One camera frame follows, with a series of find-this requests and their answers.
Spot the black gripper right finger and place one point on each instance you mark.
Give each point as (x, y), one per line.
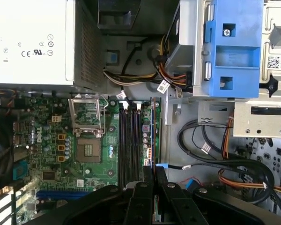
(178, 208)

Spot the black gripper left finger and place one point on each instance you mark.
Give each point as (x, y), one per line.
(140, 208)

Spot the green RAM stick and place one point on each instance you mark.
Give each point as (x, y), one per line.
(155, 131)

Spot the white-clip RAM slot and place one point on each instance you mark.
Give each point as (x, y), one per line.
(125, 145)
(138, 145)

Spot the green motherboard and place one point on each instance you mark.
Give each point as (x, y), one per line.
(96, 166)

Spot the black PC case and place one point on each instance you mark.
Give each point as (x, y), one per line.
(171, 145)

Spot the CPU socket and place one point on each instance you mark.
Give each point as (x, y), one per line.
(88, 150)

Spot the blue expansion slot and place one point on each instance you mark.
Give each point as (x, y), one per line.
(61, 194)

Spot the silver drive cage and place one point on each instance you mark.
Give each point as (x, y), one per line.
(241, 117)

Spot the metal socket cover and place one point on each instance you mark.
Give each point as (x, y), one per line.
(84, 100)

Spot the blue VGA port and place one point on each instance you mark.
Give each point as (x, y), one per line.
(20, 171)

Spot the blue drive latch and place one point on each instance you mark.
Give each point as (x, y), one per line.
(236, 77)

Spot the grey power supply unit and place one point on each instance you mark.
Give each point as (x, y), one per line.
(32, 35)

